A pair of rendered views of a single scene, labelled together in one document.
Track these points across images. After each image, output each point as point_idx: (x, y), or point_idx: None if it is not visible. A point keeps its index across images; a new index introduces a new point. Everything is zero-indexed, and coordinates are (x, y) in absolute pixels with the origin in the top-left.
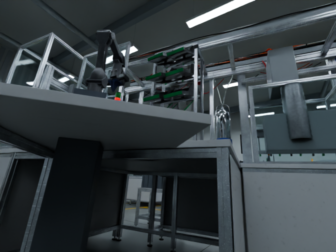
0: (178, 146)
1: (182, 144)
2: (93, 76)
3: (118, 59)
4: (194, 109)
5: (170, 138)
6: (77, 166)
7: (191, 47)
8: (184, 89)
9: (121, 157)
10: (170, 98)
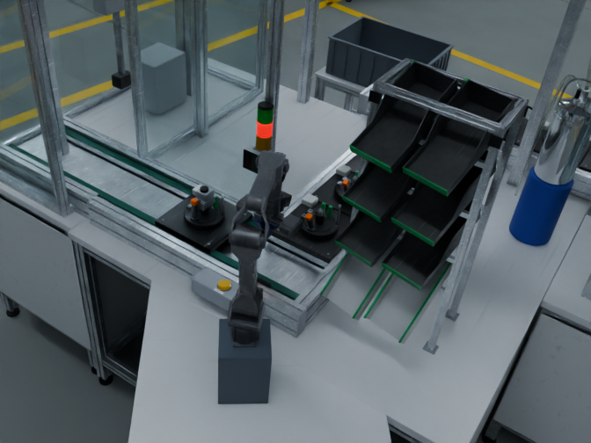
0: (389, 422)
1: (395, 423)
2: (239, 310)
3: (273, 185)
4: (448, 286)
5: None
6: None
7: (479, 146)
8: None
9: None
10: (399, 250)
